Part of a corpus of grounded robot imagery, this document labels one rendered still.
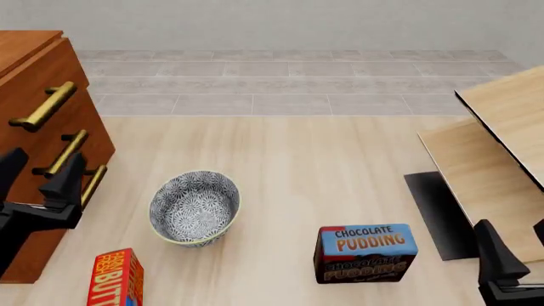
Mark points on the wooden drawer front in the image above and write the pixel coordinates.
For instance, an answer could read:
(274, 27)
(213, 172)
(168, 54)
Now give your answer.
(57, 68)
(103, 152)
(83, 116)

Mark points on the chocolate pudding box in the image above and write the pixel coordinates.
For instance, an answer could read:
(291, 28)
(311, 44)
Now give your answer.
(367, 252)

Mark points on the pale wooden board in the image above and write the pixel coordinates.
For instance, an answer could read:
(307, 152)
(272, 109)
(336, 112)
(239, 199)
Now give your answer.
(510, 105)
(476, 172)

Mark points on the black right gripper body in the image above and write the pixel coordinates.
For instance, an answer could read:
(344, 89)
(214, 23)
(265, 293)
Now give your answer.
(514, 294)

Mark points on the wooden cabinet with drawers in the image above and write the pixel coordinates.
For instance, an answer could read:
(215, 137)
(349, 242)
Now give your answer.
(25, 48)

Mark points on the black white patterned bowl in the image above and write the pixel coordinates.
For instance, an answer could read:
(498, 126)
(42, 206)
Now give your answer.
(195, 208)

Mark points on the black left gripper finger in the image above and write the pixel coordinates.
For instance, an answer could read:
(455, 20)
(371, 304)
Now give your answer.
(66, 188)
(13, 169)

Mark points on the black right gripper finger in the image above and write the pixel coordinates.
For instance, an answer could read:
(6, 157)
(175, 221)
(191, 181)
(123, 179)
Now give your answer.
(540, 231)
(495, 255)

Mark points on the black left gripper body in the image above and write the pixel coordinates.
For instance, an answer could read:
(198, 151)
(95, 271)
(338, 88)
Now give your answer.
(25, 218)

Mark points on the red butter box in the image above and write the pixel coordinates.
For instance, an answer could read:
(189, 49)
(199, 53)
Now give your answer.
(112, 280)

